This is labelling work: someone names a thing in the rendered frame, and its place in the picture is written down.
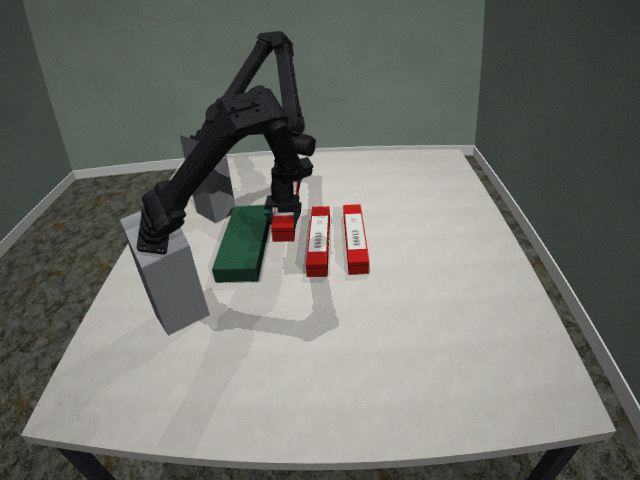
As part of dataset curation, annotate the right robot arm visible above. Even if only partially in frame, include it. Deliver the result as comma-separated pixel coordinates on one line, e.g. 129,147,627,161
137,85,314,255

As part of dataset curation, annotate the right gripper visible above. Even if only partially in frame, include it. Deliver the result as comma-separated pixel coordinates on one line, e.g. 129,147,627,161
264,184,302,228

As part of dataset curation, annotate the white welding electrode box with red edges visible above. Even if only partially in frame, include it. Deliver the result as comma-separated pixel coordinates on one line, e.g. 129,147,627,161
343,204,369,275

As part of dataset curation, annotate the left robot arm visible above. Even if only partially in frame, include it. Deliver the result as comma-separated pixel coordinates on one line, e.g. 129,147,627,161
190,31,316,157

